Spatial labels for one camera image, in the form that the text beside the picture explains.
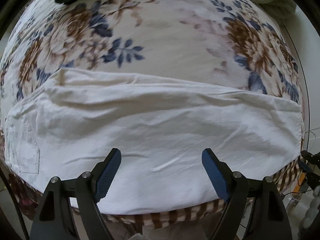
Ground white bed headboard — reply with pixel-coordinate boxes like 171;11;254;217
281;7;319;154

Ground white pants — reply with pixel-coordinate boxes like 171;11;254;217
2;68;303;215

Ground floral bed blanket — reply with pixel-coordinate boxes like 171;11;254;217
0;0;307;229

